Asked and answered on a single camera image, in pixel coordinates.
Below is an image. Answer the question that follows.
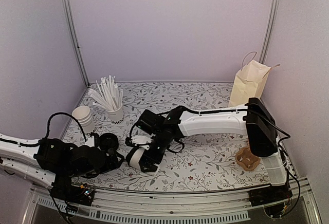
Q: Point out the stack of black lids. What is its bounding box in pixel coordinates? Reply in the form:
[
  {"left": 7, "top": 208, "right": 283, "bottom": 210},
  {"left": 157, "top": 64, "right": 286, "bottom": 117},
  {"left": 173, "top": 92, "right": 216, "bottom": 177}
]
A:
[{"left": 99, "top": 133, "right": 119, "bottom": 151}]

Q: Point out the stack of white paper cups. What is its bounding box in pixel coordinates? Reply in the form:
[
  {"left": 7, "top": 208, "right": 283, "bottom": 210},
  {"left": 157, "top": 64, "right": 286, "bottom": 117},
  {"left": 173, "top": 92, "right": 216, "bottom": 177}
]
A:
[{"left": 72, "top": 105, "right": 95, "bottom": 134}]

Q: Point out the right metal frame post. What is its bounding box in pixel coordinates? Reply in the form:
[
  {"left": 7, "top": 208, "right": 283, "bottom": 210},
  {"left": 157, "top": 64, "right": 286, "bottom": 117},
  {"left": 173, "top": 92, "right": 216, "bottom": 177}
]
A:
[{"left": 259, "top": 0, "right": 280, "bottom": 64}]

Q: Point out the white paper coffee cup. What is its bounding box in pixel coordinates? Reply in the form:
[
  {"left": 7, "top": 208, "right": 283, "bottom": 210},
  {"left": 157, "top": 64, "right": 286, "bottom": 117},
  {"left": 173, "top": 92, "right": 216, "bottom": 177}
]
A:
[{"left": 126, "top": 147, "right": 145, "bottom": 170}]

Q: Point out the bundle of wrapped white straws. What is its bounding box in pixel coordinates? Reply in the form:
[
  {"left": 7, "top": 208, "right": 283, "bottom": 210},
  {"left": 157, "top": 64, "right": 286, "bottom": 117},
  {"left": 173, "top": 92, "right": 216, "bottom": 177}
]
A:
[{"left": 88, "top": 75, "right": 123, "bottom": 111}]

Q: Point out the floral patterned table mat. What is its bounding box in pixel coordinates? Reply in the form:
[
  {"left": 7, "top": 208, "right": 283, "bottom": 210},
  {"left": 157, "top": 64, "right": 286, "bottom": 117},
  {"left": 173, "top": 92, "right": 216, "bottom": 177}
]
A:
[{"left": 73, "top": 82, "right": 269, "bottom": 192}]

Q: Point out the metal frame post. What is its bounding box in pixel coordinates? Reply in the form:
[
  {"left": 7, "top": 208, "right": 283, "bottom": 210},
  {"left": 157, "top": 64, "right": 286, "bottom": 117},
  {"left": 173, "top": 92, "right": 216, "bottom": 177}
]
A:
[
  {"left": 259, "top": 0, "right": 280, "bottom": 64},
  {"left": 62, "top": 0, "right": 90, "bottom": 88}
]

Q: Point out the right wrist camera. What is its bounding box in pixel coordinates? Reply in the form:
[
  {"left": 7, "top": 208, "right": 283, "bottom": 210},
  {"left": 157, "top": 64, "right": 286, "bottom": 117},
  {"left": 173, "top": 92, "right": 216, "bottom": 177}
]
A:
[{"left": 125, "top": 135, "right": 152, "bottom": 150}]

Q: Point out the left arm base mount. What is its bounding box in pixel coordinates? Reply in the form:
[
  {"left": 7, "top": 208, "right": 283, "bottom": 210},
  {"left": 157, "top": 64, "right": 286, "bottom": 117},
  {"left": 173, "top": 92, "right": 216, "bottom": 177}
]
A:
[{"left": 50, "top": 179, "right": 95, "bottom": 206}]

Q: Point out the beige paper takeout bag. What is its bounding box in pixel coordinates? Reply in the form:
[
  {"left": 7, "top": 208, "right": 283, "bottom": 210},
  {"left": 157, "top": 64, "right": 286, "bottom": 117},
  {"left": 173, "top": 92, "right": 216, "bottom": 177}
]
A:
[{"left": 228, "top": 51, "right": 280, "bottom": 107}]

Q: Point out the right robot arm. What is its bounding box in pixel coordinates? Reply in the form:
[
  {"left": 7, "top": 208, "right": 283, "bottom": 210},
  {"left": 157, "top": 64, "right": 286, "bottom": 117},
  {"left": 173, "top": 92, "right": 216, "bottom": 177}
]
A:
[{"left": 125, "top": 98, "right": 288, "bottom": 201}]

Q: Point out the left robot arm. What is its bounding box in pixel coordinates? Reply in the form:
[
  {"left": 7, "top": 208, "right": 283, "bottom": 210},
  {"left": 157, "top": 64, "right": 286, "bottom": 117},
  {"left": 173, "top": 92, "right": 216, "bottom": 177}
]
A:
[{"left": 1, "top": 112, "right": 124, "bottom": 179}]

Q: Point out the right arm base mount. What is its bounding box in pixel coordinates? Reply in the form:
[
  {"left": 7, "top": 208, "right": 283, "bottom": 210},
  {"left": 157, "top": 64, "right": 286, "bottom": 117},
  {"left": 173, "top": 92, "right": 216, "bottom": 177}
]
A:
[{"left": 248, "top": 183, "right": 293, "bottom": 207}]

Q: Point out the left metal frame post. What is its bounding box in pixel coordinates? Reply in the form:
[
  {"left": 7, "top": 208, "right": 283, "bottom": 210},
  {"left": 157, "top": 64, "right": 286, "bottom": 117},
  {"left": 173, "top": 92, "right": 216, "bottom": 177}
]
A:
[{"left": 62, "top": 0, "right": 90, "bottom": 88}]

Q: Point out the front aluminium rail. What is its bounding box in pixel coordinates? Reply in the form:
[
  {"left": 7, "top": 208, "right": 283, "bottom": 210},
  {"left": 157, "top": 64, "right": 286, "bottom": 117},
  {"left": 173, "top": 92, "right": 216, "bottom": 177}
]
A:
[{"left": 23, "top": 178, "right": 322, "bottom": 223}]

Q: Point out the brown cardboard cup carrier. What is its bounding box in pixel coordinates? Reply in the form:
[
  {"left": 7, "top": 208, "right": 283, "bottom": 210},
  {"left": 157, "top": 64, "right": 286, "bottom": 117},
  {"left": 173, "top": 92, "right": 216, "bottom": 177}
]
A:
[{"left": 235, "top": 146, "right": 261, "bottom": 171}]

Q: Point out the white cup holding straws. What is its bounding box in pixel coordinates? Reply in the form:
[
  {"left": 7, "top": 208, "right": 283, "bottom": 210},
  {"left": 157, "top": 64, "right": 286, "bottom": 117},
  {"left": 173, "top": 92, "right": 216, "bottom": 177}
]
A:
[{"left": 106, "top": 105, "right": 124, "bottom": 124}]

